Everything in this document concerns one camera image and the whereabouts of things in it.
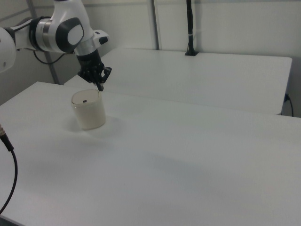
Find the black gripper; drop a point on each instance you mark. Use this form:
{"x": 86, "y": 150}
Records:
{"x": 90, "y": 62}

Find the cream trash bin lid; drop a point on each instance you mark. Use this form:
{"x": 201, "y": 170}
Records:
{"x": 88, "y": 95}

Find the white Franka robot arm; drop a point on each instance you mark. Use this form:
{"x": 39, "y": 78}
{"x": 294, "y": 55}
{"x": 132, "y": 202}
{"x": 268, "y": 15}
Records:
{"x": 65, "y": 14}

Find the cream round trash bin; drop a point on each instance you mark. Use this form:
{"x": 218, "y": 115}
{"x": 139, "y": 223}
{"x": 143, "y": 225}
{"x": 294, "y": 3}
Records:
{"x": 90, "y": 117}

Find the white side table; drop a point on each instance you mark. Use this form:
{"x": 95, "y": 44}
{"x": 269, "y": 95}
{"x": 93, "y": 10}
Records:
{"x": 188, "y": 77}

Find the black pole with clamp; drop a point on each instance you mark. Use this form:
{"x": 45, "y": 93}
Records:
{"x": 190, "y": 23}

